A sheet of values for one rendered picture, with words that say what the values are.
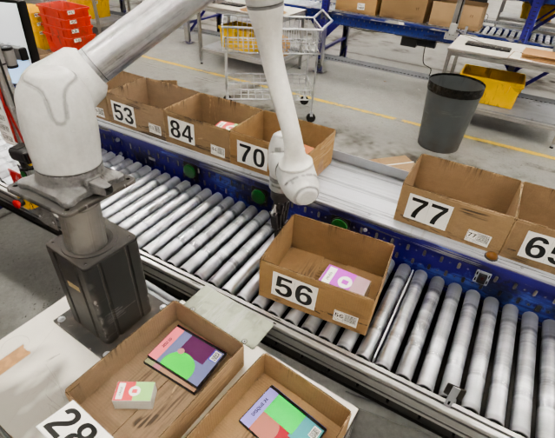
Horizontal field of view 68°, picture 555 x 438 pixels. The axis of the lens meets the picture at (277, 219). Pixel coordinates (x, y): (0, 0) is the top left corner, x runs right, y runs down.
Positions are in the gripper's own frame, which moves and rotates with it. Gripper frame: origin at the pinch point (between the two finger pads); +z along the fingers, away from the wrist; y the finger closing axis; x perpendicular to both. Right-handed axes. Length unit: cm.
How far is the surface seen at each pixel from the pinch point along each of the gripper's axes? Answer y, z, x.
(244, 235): -2.9, 11.0, -17.6
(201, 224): 1.0, 11.2, -36.9
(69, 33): -274, 51, -485
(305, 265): 1.1, 9.4, 12.9
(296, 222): -6.2, -3.2, 4.2
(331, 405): 50, 3, 45
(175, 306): 46.6, 3.1, -10.9
